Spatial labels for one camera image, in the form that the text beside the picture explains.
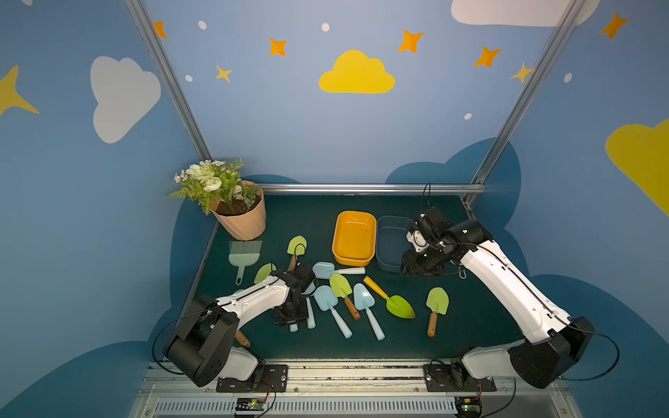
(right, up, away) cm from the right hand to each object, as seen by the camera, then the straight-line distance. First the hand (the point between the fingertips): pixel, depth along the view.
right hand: (410, 269), depth 75 cm
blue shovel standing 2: (-26, -14, +15) cm, 33 cm away
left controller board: (-46, -38, -4) cm, 60 cm away
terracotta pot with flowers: (-61, +21, +26) cm, 69 cm away
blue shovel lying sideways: (-27, -5, +23) cm, 35 cm away
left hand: (-35, -18, +10) cm, 40 cm away
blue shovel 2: (-12, -14, +15) cm, 24 cm away
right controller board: (+16, -39, -3) cm, 42 cm away
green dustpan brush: (-59, +1, +26) cm, 65 cm away
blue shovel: (-36, -20, +6) cm, 41 cm away
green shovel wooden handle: (-20, -10, +18) cm, 28 cm away
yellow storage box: (-15, +7, +30) cm, 34 cm away
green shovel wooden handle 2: (+14, -14, +15) cm, 25 cm away
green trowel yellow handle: (-2, -15, +13) cm, 20 cm away
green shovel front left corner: (-51, -22, +3) cm, 56 cm away
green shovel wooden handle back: (-38, +4, +29) cm, 48 cm away
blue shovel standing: (-30, -18, +8) cm, 36 cm away
